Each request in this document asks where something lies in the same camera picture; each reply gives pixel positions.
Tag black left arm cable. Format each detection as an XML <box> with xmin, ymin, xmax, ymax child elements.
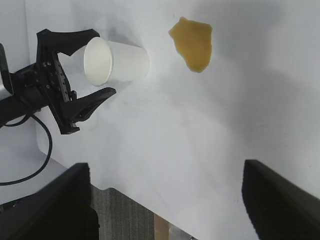
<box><xmin>0</xmin><ymin>114</ymin><xmax>54</xmax><ymax>186</ymax></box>

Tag brown liquid spill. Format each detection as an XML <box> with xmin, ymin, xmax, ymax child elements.
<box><xmin>167</xmin><ymin>16</ymin><xmax>213</xmax><ymax>74</ymax></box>

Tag white paper cup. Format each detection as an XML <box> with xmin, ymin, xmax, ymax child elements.
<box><xmin>83</xmin><ymin>36</ymin><xmax>151</xmax><ymax>88</ymax></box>

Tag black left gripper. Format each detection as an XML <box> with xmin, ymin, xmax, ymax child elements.
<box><xmin>9</xmin><ymin>28</ymin><xmax>118</xmax><ymax>136</ymax></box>

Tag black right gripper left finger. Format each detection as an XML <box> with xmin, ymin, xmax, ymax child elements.
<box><xmin>0</xmin><ymin>162</ymin><xmax>101</xmax><ymax>240</ymax></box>

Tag tan wooden post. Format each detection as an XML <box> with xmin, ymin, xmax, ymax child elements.
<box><xmin>153</xmin><ymin>213</ymin><xmax>171</xmax><ymax>240</ymax></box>

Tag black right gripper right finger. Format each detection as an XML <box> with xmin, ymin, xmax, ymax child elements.
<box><xmin>241</xmin><ymin>159</ymin><xmax>320</xmax><ymax>240</ymax></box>

